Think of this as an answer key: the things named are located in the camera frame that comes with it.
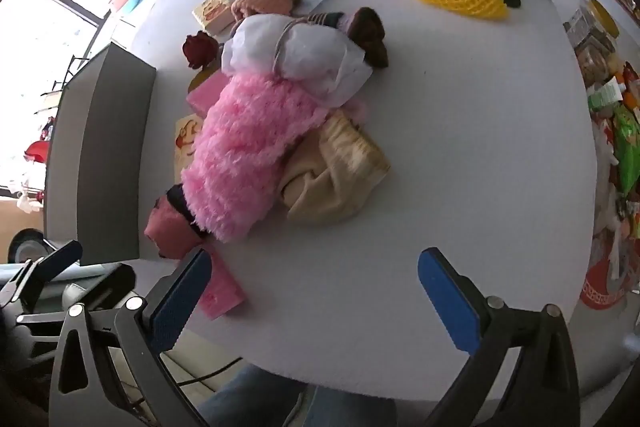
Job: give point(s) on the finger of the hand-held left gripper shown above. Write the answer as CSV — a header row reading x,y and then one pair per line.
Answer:
x,y
60,254
15,282

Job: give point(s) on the beige soft cloth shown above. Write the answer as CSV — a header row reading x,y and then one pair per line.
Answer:
x,y
335,172

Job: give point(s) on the pink sponge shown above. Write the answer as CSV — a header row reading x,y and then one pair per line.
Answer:
x,y
205,94

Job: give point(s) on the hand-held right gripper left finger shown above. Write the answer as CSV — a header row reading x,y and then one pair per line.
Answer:
x,y
180,302

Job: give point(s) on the pink fluffy cloth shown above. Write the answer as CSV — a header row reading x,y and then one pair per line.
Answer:
x,y
240,157

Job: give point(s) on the red plastic stool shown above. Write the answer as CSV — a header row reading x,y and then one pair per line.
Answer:
x,y
36,152

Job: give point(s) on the dried red rose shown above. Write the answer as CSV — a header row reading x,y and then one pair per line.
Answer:
x,y
197,49

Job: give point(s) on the yellow cartoon tissue pack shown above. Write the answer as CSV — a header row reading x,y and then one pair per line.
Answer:
x,y
212,12
187,142

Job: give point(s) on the pile of snack packets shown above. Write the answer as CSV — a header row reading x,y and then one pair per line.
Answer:
x,y
617,132

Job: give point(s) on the dark grey cardboard box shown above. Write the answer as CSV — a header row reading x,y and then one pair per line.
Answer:
x,y
100,157

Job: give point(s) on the pink packet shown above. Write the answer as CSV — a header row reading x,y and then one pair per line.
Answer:
x,y
222,289

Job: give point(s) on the yellow brown soft pad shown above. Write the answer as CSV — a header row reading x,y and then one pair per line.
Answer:
x,y
200,79

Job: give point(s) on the pink towel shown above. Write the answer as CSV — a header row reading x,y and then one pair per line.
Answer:
x,y
167,227

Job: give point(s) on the brown purple striped knit cloth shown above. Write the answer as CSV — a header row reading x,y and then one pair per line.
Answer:
x,y
370,34

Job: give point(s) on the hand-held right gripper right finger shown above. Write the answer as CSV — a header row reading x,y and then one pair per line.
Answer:
x,y
447,302

